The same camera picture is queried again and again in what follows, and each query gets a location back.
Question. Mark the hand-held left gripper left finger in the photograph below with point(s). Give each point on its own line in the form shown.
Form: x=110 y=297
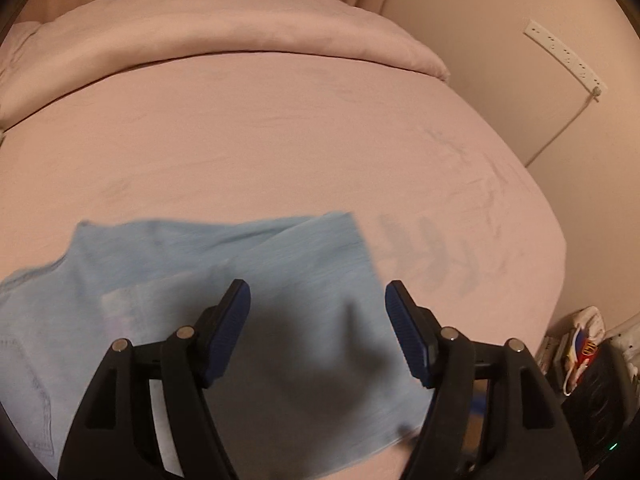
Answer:
x=230 y=332

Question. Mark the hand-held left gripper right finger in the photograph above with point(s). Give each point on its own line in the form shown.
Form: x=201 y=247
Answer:
x=407 y=335

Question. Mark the light blue denim pants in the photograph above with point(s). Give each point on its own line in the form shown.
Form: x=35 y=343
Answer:
x=280 y=270

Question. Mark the white sneaker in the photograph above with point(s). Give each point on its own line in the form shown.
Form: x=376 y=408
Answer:
x=582 y=345

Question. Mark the bed with pink sheet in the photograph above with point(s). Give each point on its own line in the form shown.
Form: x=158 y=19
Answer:
x=280 y=150

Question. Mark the pink duvet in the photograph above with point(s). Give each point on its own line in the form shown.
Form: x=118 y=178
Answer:
x=210 y=25

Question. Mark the white power strip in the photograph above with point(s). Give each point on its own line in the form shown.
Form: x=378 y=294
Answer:
x=567 y=57

